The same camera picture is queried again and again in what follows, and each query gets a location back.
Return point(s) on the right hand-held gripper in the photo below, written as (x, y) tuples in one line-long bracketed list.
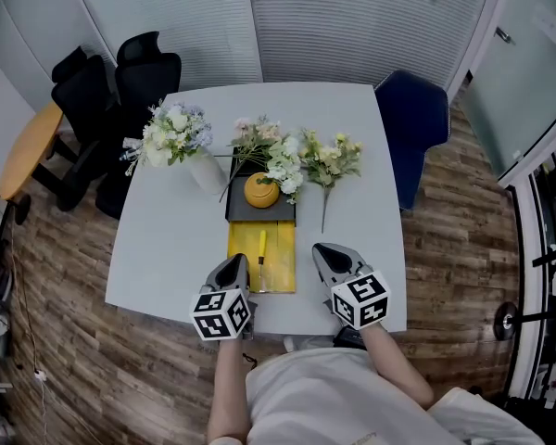
[(361, 299)]

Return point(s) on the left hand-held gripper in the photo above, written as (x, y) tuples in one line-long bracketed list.
[(220, 315)]

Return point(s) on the dark grey container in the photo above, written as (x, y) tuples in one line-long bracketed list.
[(241, 209)]

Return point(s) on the person's right forearm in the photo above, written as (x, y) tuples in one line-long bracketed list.
[(394, 369)]

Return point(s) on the person's left forearm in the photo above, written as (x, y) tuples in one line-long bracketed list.
[(227, 387)]

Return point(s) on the black object under table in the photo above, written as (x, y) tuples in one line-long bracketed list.
[(350, 338)]

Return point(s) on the yellow flat tray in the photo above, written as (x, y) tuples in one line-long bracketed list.
[(282, 267)]

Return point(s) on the person's white shirt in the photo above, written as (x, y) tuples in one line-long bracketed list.
[(333, 401)]

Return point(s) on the yellow round pot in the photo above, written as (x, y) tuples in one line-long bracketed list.
[(261, 193)]

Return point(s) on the yellow flower bunch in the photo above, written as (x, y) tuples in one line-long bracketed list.
[(329, 160)]

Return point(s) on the white vase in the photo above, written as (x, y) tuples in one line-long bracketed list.
[(207, 172)]

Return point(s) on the black round stand base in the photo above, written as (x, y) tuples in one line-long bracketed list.
[(506, 321)]

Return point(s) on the white and green flower bunch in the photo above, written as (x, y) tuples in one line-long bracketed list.
[(285, 165)]

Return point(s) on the pink flower bunch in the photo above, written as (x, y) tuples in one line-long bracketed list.
[(255, 139)]

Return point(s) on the blue chair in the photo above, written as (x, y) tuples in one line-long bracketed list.
[(412, 123)]

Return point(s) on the black metal rack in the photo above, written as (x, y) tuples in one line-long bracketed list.
[(544, 258)]

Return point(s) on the white and blue flower bouquet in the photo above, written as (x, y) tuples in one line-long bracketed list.
[(173, 132)]

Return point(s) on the black mesh office chair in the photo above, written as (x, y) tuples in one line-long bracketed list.
[(143, 79), (81, 105)]

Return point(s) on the round orange wooden table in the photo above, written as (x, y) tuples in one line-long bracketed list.
[(30, 151)]

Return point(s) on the white paper sign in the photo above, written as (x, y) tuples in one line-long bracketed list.
[(548, 22)]

